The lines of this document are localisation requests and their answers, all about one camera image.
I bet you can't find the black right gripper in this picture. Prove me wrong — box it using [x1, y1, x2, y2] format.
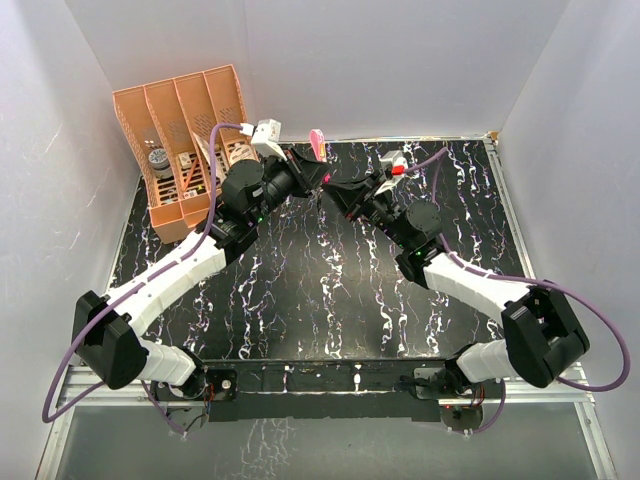
[322, 172, 411, 250]

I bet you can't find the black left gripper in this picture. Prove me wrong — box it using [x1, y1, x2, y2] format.
[249, 147, 332, 227]

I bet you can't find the pink lanyard keyring strap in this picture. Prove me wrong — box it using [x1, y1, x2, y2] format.
[309, 128, 327, 164]

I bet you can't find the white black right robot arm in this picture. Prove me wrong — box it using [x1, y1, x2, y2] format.
[345, 173, 590, 397]

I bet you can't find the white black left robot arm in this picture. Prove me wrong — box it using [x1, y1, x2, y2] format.
[74, 149, 330, 399]

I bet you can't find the white labelled packet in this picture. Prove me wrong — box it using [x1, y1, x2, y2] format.
[228, 142, 258, 166]

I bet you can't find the white striped card packet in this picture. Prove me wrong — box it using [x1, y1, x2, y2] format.
[192, 132, 217, 176]

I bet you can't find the small beige box in organizer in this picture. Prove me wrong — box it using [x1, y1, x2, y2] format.
[177, 152, 197, 170]

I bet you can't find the orange plastic file organizer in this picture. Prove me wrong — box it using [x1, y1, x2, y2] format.
[113, 65, 251, 244]

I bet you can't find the grey round tin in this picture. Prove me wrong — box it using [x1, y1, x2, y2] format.
[148, 148, 173, 179]

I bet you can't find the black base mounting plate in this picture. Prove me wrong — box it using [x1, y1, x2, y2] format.
[150, 358, 502, 426]

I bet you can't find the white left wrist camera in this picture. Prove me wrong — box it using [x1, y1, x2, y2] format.
[240, 119, 285, 159]

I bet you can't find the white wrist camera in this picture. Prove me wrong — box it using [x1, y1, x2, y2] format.
[240, 119, 285, 159]
[375, 150, 408, 196]

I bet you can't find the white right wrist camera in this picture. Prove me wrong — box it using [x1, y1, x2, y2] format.
[375, 150, 408, 196]

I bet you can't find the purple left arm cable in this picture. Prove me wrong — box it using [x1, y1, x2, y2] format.
[41, 121, 254, 437]

